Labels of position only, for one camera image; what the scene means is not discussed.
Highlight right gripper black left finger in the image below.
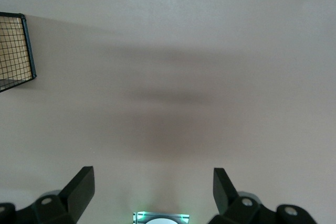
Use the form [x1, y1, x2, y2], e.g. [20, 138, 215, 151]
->
[15, 166, 95, 224]

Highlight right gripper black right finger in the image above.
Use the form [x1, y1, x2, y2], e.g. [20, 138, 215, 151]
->
[209, 167, 279, 224]

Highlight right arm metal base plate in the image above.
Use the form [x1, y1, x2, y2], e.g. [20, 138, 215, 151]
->
[132, 211, 191, 224]

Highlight black wire shelf wooden board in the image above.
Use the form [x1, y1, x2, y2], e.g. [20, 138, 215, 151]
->
[0, 12, 38, 93]

